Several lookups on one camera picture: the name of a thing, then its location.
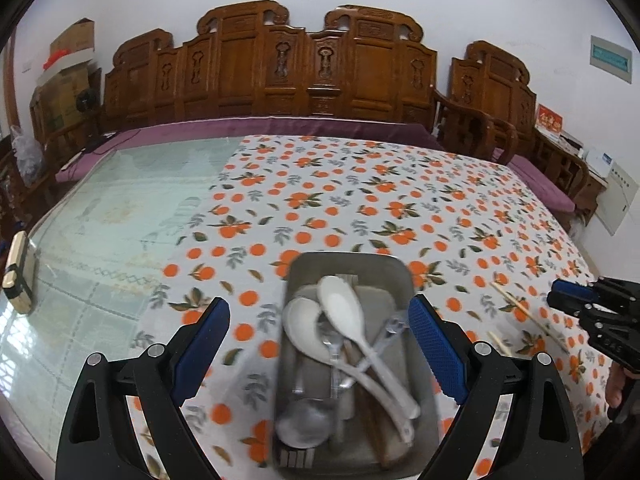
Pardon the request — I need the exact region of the white wall panel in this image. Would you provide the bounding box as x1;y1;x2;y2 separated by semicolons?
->
595;162;640;236

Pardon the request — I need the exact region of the white plastic fork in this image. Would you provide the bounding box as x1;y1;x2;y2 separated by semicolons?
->
332;273;361;443

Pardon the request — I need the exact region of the red card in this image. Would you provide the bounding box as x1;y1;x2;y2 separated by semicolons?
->
536;104;563;133

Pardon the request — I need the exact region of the purple bench cushion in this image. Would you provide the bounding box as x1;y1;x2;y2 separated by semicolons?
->
55;116;446;183

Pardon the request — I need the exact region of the green wall electrical panel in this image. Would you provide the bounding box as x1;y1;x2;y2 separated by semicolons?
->
589;35;633;83

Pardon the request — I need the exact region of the small metal spoon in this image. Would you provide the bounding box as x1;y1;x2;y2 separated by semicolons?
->
319;312;351;402

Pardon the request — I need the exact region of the white ceramic spoon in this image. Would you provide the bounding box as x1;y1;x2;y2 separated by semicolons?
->
282;297;416;447
317;276;421;420

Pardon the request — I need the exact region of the purple armchair cushion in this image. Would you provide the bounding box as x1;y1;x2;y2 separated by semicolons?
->
505;152;576;211

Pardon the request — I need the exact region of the orange print tablecloth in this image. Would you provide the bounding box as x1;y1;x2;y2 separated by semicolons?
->
125;134;608;480

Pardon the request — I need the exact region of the metal utensil with holed handle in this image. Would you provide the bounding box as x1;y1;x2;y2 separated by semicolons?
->
372;310;408;361

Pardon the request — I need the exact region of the open cardboard box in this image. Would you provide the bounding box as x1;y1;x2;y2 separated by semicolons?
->
50;19;96;63

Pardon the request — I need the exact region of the metal tray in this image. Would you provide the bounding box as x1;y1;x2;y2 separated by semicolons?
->
272;252;441;480

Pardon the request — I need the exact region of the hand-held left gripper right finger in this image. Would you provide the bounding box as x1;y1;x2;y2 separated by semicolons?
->
407;294;586;480

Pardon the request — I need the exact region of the large metal spoon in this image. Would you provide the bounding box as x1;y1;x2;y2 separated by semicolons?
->
275;355;332;450

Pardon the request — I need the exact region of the wooden chopstick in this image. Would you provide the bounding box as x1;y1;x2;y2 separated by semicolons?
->
487;332;512;357
490;280;569;354
357;392;397;467

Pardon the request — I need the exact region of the person's right hand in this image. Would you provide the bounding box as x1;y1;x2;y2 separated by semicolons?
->
605;366;626;409

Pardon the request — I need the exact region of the wooden side table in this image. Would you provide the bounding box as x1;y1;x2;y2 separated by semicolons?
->
532;127;608;221

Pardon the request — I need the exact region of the small cream black device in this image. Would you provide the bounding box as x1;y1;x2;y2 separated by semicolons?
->
2;231;38;313

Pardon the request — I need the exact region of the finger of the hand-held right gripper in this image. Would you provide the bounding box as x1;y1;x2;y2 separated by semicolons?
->
547;280;601;311

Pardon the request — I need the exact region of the carved wooden bench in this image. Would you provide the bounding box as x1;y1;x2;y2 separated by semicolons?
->
100;1;441;133

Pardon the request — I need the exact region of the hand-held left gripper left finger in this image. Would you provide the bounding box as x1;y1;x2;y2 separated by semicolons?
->
55;297;231;480

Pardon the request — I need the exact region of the stack of cardboard boxes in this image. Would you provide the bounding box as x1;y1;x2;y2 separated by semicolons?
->
30;62;103;136

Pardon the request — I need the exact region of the clear plastic bag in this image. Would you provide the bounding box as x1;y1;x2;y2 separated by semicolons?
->
11;125;46;181

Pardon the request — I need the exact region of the carved wooden armchair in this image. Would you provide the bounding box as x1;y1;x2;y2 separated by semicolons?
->
432;41;591;201

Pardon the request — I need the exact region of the white box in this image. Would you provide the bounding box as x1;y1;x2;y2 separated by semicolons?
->
585;146;613;171

